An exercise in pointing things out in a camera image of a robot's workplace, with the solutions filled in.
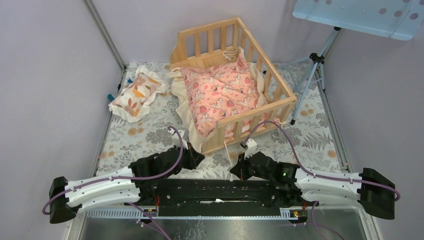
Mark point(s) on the black tripod stand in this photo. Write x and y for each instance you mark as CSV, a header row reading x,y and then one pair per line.
x,y
314,74

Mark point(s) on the wooden pet bed frame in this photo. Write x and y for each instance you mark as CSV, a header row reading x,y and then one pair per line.
x,y
203,47

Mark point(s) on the pink patterned bed cushion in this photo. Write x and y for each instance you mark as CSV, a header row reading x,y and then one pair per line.
x,y
207,95

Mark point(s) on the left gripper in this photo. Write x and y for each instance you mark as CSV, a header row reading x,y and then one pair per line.
x,y
194,157

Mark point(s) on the floral small pillow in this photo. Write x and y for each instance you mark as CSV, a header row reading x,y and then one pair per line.
x,y
147,84

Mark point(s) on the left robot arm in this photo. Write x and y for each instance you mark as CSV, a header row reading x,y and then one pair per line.
x,y
68,198

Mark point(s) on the light blue perforated panel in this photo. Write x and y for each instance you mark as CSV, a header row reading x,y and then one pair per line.
x,y
392,19

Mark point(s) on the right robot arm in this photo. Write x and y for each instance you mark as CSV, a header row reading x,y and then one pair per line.
x,y
294,186

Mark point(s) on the floral table mat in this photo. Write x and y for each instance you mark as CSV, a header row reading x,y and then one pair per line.
x,y
309,140

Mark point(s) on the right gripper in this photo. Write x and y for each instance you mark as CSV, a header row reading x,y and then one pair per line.
x,y
239,170

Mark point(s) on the grey diagonal pole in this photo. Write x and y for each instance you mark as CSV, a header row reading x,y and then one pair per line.
x,y
97,19

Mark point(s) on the blue toy item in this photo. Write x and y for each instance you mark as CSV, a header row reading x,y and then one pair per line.
x,y
125,92

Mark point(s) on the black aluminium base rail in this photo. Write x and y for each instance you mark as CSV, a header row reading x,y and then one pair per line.
x,y
173,192

